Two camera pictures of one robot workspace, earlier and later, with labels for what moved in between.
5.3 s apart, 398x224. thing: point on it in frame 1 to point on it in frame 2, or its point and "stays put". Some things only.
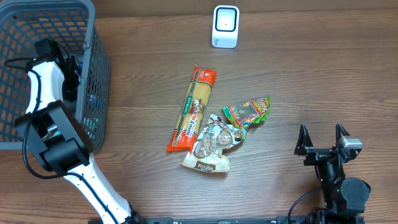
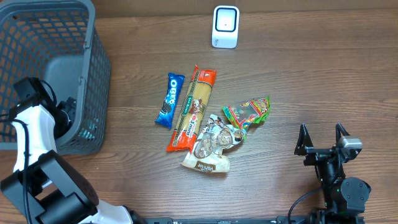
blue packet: x=94 y=100 to x=166 y=116
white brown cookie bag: x=206 y=154 stays put
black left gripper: x=70 y=96 to x=68 y=107
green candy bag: x=257 y=111 stays put
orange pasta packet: x=184 y=134 stays put
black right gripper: x=303 y=146 stays put
